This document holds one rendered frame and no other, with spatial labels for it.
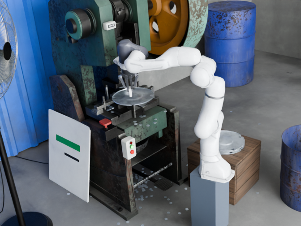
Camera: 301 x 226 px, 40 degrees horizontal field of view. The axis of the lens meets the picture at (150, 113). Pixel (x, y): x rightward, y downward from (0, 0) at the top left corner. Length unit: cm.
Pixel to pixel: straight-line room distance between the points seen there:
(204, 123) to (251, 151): 77
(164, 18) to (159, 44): 21
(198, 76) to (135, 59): 37
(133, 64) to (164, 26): 72
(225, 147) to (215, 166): 50
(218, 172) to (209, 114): 38
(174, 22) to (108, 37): 52
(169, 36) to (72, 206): 143
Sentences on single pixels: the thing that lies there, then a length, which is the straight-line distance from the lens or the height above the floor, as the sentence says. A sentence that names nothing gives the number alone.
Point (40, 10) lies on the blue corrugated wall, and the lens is 376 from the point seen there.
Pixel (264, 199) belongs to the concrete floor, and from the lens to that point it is 314.
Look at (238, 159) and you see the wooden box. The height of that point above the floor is 35.
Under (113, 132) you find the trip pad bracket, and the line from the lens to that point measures 263.
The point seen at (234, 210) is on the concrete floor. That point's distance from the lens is 301.
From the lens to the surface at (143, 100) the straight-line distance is 277.
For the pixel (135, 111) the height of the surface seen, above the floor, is 69.
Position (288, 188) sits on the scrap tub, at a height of 15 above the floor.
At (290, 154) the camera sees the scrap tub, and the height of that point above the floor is 44.
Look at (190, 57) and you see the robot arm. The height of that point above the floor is 120.
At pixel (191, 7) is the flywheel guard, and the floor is 136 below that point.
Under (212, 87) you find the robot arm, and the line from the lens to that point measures 226.
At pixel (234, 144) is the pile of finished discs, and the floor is 38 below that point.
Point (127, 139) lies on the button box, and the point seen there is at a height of 63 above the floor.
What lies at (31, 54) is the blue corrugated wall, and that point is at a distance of 377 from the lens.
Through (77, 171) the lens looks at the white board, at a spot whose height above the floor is 21.
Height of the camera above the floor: 193
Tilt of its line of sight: 26 degrees down
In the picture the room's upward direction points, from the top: 5 degrees counter-clockwise
